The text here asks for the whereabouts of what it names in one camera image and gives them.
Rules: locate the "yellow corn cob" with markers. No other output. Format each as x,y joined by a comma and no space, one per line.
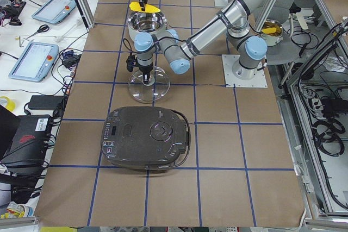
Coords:
135,6

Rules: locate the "glass pot lid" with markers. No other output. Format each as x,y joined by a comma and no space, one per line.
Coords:
156,88

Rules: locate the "pale green steel pot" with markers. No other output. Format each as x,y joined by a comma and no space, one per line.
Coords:
145,22

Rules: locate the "dark rice cooker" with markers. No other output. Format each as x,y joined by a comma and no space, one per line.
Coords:
146,138

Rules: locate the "blue teach pendant far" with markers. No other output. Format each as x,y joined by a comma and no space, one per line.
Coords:
54,11

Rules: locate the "blue teach pendant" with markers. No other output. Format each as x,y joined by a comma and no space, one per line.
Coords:
35,62
54,11

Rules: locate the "black power adapter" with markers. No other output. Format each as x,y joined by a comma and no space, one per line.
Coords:
40,102

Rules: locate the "blue teach pendant near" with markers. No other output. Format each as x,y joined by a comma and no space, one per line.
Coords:
35,62

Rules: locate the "black computer box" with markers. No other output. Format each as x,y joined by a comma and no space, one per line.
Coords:
29,139

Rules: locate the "grey chair with bowl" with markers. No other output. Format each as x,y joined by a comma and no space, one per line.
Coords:
280,49

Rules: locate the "yellow tape roll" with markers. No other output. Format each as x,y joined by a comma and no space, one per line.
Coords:
7,103

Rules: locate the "black handled scissors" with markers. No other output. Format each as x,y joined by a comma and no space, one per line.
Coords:
43,28

